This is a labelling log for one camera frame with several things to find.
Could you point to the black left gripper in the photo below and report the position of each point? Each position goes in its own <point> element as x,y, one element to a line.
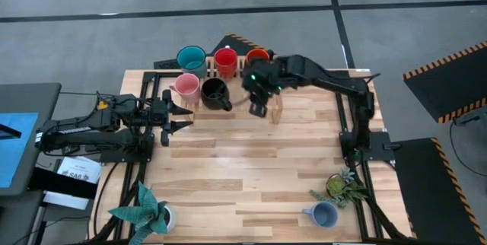
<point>166,138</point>

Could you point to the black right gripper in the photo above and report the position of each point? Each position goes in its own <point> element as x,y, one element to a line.
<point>262,81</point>

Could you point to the pink ceramic mug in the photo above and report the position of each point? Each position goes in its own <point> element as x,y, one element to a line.
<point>187,85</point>

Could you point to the black ceramic mug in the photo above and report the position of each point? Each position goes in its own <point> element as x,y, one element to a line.
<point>215,94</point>

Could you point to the orange ceramic mug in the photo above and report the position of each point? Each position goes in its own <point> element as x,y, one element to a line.
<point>258,55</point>

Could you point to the teal ceramic mug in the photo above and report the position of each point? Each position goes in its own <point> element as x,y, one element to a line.
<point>191,59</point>

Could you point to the red ceramic mug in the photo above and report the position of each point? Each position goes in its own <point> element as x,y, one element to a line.
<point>225,60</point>

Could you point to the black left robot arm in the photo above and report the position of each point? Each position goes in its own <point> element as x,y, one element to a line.
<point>76,136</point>

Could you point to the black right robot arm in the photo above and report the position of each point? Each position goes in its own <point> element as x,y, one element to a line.
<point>331,81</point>

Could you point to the wooden slatted rack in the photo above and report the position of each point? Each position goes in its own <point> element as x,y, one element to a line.
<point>277,112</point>

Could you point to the yellow tag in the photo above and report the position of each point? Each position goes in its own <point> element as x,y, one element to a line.
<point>102,105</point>

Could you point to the teal snake plant white pot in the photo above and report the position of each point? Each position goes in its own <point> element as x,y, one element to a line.
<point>146,210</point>

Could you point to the green succulent in round pot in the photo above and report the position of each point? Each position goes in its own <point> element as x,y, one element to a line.
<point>336,186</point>

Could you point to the white printed label sheet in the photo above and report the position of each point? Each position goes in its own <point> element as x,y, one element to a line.
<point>76,169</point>

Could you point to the grey desk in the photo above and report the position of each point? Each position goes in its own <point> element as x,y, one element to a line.
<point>42,100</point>

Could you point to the plain white paper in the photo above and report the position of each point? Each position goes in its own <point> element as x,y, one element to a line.
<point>64,200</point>

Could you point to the blue panel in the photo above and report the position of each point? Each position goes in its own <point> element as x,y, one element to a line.
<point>19,153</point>

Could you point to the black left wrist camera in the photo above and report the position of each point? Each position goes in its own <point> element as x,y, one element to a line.
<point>156,112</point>

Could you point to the black aluminium extrusion frame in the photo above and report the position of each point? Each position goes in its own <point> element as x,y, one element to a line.
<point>339,115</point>
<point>145,85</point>

